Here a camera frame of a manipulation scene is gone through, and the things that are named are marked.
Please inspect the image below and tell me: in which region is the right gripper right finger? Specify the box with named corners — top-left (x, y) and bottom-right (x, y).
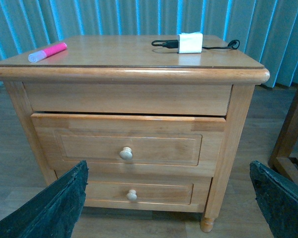
top-left (250, 161), bottom-right (298, 238)

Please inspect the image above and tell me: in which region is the white adapter box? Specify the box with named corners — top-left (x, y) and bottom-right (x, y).
top-left (177, 32), bottom-right (203, 54)

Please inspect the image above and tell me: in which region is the wooden drawer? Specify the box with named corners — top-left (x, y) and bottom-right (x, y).
top-left (31, 113), bottom-right (226, 177)
top-left (85, 172), bottom-right (211, 212)

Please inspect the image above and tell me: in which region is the pink marker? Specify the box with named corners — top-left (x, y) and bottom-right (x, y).
top-left (28, 43), bottom-right (67, 63)

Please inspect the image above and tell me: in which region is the grey curtain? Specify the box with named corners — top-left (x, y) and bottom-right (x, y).
top-left (0, 0), bottom-right (298, 87)

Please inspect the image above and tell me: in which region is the wooden nightstand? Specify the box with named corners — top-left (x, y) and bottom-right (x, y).
top-left (0, 36), bottom-right (270, 233)

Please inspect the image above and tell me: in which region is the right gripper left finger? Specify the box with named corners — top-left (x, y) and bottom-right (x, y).
top-left (0, 161), bottom-right (88, 238)

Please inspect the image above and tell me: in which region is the dark wooden furniture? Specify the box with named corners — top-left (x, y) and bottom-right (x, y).
top-left (268, 88), bottom-right (298, 185)

